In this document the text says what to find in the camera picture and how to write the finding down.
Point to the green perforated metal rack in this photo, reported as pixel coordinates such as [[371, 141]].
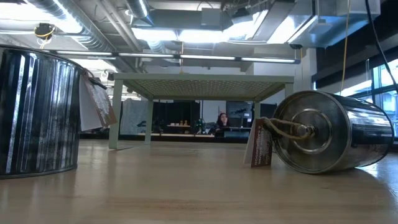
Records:
[[202, 77]]

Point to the brown and white paper tag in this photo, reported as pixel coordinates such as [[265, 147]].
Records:
[[94, 109], [261, 149]]

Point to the silver ribbed lidded candle tin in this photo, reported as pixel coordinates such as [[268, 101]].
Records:
[[37, 118], [348, 133]]

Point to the person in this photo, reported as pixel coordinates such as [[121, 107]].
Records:
[[222, 120]]

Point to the black background robot cell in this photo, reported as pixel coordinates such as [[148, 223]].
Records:
[[174, 112]]

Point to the dark background monitor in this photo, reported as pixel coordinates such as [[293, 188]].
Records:
[[239, 110]]

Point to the grey partition panel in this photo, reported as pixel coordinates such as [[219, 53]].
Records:
[[133, 116]]

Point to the bright ceiling light panel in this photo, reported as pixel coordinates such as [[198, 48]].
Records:
[[199, 35]]

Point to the long LED light bar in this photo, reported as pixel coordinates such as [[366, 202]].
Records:
[[146, 55]]

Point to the black pendant lamp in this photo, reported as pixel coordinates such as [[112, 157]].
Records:
[[110, 76]]

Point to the grey ceiling box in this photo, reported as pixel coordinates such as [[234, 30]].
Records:
[[211, 17]]

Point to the round silver ceiling duct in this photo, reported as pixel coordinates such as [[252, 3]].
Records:
[[138, 7]]

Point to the corrugated silver ceiling duct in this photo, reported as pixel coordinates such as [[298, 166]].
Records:
[[90, 34]]

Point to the rectangular sheet metal duct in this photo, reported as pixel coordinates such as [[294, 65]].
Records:
[[342, 25]]

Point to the window with dark frame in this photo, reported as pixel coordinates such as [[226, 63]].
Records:
[[387, 74]]

